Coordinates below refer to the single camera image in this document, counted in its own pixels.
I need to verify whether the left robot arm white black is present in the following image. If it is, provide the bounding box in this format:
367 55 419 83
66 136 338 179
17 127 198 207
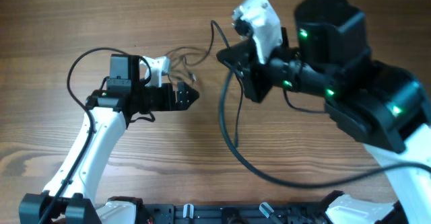
18 50 199 223

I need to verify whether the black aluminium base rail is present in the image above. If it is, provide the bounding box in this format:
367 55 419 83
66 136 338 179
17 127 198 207
100 200 337 224

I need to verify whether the black USB cable bundle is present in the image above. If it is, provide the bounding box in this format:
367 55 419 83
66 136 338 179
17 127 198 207
163 19 245 149

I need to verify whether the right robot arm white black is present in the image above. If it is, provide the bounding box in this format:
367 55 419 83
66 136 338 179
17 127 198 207
217 0 430 223

